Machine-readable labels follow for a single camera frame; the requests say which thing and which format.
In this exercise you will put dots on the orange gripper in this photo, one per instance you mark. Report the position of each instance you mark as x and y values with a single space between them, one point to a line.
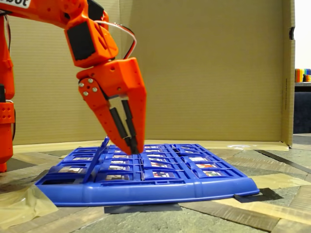
121 77

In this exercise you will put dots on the blue flip tile with portrait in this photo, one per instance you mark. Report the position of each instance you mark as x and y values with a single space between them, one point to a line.
92 167
70 170
105 142
206 165
119 167
212 173
198 159
81 159
120 161
161 174
116 177
161 165

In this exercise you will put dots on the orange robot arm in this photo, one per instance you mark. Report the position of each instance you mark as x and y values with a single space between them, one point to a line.
48 12

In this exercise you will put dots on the blue plastic game board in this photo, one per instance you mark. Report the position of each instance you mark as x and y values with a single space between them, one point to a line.
145 193

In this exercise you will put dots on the brown cardboard backdrop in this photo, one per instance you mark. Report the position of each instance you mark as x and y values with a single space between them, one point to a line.
206 72

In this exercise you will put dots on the small black tape piece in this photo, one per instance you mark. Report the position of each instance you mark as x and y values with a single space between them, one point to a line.
40 176

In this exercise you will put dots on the crumpled clear tape sheet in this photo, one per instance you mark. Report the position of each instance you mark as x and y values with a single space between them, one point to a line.
22 206

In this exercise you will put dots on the long black tape strip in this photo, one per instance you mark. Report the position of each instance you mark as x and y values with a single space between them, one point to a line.
291 165

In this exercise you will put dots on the dark blue furniture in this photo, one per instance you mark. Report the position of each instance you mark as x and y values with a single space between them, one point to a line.
302 114

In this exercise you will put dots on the colourful striped stack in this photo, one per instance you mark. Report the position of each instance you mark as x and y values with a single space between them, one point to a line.
300 75

